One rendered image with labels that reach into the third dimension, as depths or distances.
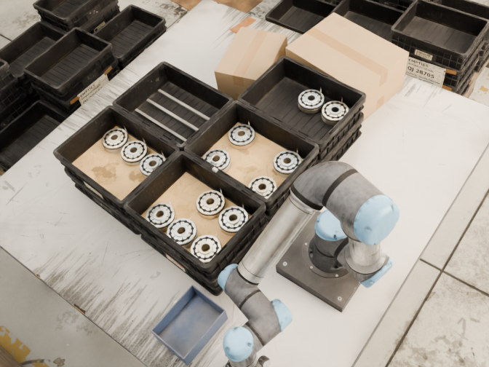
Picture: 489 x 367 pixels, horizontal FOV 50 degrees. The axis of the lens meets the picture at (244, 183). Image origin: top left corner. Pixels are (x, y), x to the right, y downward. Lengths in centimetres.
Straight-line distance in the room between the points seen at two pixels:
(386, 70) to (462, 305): 114
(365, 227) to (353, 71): 107
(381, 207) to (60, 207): 140
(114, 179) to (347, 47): 107
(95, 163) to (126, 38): 139
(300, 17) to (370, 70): 136
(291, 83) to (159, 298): 101
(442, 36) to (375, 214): 192
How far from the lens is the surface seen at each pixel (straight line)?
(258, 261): 136
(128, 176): 203
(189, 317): 184
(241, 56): 232
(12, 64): 352
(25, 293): 296
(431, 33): 302
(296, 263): 182
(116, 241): 205
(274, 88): 221
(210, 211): 183
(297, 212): 130
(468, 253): 279
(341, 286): 180
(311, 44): 229
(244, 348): 134
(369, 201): 120
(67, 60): 318
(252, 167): 195
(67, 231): 215
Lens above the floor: 238
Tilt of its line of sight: 54 degrees down
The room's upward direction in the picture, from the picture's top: 11 degrees counter-clockwise
